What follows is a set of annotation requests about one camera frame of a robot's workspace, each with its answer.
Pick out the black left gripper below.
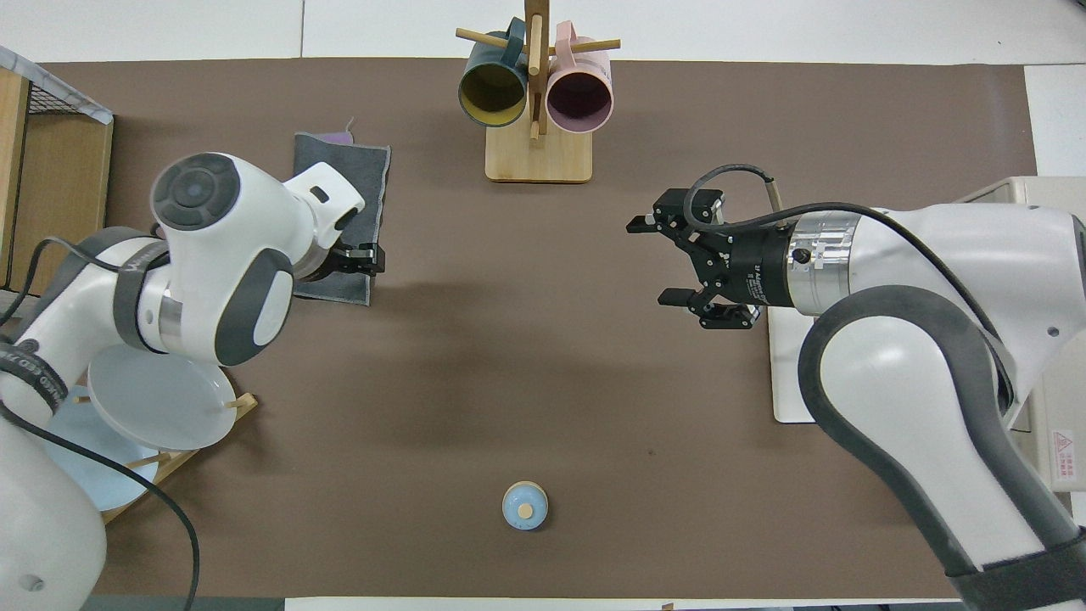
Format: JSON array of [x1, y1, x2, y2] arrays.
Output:
[[293, 242, 387, 286]]

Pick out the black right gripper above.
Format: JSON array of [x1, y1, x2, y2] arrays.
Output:
[[626, 188, 805, 332]]

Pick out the purple and gray towel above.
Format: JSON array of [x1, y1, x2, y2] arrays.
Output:
[[293, 117, 392, 307]]

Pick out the white towel rack wooden rods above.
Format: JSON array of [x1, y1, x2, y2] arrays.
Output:
[[768, 305, 820, 423]]

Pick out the wooden plate rack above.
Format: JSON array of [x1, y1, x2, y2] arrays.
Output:
[[72, 392, 258, 524]]

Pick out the brown table mat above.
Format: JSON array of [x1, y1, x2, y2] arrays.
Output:
[[0, 58, 1072, 599]]

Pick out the wooden mug tree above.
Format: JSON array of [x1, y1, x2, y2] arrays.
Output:
[[456, 0, 621, 184]]

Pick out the pink mug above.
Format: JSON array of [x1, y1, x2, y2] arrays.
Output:
[[546, 21, 614, 135]]

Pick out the dark teal mug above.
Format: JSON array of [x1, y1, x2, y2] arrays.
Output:
[[458, 19, 529, 129]]

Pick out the gray plate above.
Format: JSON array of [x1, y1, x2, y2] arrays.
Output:
[[87, 344, 238, 451]]

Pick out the wooden shelf box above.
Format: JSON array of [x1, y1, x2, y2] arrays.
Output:
[[0, 47, 115, 298]]

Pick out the light blue plate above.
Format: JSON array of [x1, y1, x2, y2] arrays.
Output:
[[42, 386, 160, 513]]

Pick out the cream toaster oven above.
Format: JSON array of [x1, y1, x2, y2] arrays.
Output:
[[959, 176, 1086, 493]]

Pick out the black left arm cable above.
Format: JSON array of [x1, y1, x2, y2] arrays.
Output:
[[0, 238, 200, 611]]

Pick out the black wire basket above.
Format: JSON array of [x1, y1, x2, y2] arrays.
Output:
[[25, 79, 69, 115]]

